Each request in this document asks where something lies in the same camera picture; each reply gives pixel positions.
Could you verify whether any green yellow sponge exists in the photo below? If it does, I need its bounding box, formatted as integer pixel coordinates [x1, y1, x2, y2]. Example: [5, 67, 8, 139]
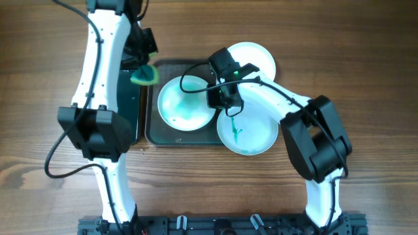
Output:
[130, 65, 159, 86]

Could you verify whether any white plate stained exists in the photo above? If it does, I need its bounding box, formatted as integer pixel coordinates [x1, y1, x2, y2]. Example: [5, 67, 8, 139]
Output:
[227, 42, 276, 81]
[157, 76, 216, 131]

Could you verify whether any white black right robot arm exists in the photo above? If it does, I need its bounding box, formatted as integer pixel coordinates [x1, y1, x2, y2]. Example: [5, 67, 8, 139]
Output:
[207, 48, 352, 232]

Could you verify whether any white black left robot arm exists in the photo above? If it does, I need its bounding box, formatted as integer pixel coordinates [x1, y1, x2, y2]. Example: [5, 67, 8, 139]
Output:
[44, 0, 158, 234]

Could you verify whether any black water tray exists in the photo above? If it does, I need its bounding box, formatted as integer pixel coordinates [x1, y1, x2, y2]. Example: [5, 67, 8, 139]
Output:
[117, 69, 142, 146]

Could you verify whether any dark grey serving tray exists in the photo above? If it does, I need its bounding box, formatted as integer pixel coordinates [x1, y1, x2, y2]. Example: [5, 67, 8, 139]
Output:
[144, 59, 222, 146]

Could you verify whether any light blue plate stained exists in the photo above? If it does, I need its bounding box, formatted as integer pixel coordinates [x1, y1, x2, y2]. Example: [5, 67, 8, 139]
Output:
[217, 103, 279, 155]

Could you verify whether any white plate top stained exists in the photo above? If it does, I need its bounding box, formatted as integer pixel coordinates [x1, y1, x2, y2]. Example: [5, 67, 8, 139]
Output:
[227, 42, 276, 81]

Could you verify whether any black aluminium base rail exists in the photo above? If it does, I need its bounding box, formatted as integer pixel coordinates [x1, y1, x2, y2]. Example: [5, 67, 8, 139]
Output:
[77, 213, 369, 235]

